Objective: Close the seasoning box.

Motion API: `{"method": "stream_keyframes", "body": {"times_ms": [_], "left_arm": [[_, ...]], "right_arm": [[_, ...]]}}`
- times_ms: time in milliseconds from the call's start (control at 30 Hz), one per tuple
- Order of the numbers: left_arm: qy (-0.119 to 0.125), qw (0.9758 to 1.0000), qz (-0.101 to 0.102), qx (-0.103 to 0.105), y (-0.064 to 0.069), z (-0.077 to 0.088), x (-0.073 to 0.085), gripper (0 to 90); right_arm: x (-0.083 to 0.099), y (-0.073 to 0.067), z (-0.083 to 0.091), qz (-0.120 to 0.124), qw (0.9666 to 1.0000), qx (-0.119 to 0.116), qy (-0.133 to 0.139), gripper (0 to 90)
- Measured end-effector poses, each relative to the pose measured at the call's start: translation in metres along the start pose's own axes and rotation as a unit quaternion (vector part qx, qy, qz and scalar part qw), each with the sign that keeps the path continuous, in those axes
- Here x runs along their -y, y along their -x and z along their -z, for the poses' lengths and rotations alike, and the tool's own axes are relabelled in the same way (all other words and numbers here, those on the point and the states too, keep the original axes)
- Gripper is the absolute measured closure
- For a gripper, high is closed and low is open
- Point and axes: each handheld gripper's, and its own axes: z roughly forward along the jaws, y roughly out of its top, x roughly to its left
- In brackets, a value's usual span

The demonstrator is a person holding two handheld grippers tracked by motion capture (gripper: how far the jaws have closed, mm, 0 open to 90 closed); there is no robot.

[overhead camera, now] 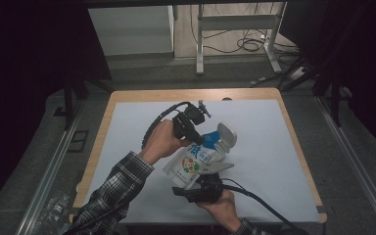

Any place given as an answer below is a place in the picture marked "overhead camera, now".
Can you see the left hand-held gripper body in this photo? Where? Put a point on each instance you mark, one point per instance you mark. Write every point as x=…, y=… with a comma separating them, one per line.
x=184, y=125

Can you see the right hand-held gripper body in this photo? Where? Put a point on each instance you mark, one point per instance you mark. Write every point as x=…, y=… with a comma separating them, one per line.
x=209, y=191

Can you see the white pouch with vegetable print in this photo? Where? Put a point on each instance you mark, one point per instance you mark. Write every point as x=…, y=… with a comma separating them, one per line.
x=184, y=166

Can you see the person's right hand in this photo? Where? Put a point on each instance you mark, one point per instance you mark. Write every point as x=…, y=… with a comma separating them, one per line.
x=225, y=209

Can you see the person's left hand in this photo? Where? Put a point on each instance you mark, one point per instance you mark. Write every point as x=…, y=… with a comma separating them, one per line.
x=161, y=140

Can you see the white panel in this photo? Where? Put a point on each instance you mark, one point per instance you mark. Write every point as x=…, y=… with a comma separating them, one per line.
x=130, y=29

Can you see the power strip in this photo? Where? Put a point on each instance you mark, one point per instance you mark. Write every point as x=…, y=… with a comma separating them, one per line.
x=297, y=73

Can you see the black stand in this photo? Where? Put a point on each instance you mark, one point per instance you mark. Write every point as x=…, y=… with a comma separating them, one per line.
x=334, y=94
x=68, y=98

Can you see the clear plastic bag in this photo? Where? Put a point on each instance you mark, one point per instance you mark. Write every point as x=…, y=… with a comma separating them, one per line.
x=55, y=212

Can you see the white metal desk frame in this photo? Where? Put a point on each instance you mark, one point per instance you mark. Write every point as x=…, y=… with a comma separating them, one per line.
x=235, y=22

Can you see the aluminium rail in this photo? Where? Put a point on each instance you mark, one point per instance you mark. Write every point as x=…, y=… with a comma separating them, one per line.
x=355, y=163
x=50, y=176

